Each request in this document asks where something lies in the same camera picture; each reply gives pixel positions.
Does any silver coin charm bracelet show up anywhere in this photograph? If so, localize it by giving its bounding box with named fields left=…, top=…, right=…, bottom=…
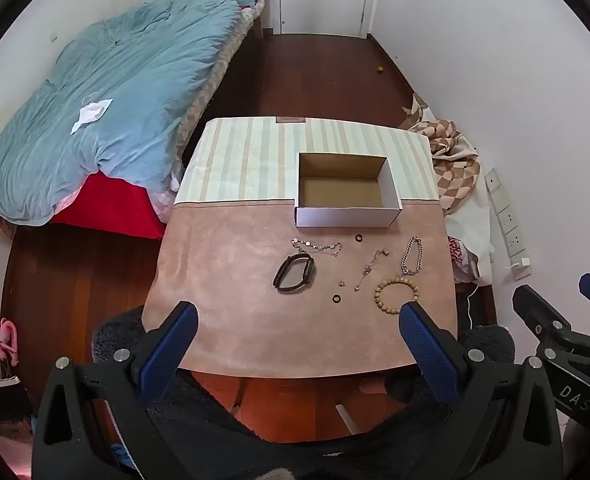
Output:
left=291, top=239, right=343, bottom=257

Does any light blue duvet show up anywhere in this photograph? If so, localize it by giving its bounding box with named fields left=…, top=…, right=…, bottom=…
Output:
left=0, top=0, right=243, bottom=226

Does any thin silver bracelet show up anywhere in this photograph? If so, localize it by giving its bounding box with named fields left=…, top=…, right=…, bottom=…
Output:
left=353, top=248, right=391, bottom=292

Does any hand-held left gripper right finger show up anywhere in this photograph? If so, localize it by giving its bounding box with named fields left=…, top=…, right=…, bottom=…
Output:
left=398, top=302, right=565, bottom=480

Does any red bed sheet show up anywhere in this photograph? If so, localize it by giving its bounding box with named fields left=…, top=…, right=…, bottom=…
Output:
left=0, top=172, right=168, bottom=240

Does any white cloth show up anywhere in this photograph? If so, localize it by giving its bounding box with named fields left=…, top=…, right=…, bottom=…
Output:
left=445, top=192, right=492, bottom=273

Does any white paper sheet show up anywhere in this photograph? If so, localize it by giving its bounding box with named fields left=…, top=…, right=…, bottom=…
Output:
left=70, top=97, right=114, bottom=136

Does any chunky silver chain bracelet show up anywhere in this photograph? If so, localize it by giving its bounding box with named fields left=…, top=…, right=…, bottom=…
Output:
left=400, top=236, right=423, bottom=277

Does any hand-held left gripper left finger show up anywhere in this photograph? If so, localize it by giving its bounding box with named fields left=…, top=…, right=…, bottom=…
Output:
left=31, top=301, right=199, bottom=480

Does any table with striped cloth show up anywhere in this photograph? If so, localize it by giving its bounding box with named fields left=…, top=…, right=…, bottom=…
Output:
left=141, top=116, right=458, bottom=378

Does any cardboard box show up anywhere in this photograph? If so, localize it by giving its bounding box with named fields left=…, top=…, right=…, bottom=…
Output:
left=294, top=151, right=403, bottom=228

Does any checkered mattress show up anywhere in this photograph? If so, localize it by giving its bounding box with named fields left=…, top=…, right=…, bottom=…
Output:
left=162, top=0, right=266, bottom=223

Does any black band bracelet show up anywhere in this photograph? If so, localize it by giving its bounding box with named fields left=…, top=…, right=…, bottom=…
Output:
left=273, top=254, right=317, bottom=293

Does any brown checkered cloth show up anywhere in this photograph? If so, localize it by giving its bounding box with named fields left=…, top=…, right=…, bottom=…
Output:
left=407, top=117, right=481, bottom=216

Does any pink plastic object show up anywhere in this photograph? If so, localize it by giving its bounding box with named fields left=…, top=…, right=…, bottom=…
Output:
left=0, top=317, right=20, bottom=366

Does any red patterned cloth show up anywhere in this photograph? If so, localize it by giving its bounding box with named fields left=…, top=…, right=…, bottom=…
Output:
left=448, top=237, right=480, bottom=283

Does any wooden bead bracelet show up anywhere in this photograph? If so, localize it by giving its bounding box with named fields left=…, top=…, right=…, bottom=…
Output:
left=373, top=278, right=419, bottom=316

